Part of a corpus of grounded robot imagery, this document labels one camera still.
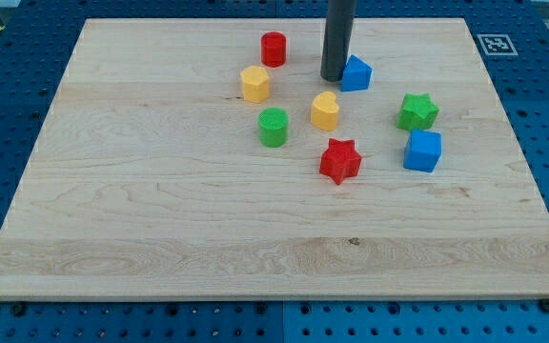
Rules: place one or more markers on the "light wooden board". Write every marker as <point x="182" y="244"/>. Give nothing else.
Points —
<point x="148" y="181"/>

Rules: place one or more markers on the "white fiducial marker tag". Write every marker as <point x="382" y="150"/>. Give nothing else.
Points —
<point x="497" y="44"/>

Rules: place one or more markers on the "red star block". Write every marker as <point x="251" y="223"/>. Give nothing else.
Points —
<point x="340" y="160"/>

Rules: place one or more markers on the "green star block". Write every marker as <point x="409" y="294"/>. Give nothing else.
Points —
<point x="417" y="112"/>

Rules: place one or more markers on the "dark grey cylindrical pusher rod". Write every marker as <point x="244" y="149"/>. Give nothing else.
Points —
<point x="337" y="35"/>

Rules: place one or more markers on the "red cylinder block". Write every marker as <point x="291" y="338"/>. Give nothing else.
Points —
<point x="273" y="46"/>

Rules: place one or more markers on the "blue triangle block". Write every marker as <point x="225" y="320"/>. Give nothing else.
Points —
<point x="356" y="75"/>

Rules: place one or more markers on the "blue cube block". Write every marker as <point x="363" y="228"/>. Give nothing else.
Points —
<point x="422" y="150"/>

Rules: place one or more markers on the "green cylinder block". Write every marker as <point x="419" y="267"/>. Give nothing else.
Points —
<point x="273" y="127"/>

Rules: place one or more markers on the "yellow heart block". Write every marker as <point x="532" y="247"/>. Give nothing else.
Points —
<point x="324" y="111"/>

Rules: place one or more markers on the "yellow pentagon block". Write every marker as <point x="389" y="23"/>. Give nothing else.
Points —
<point x="255" y="84"/>

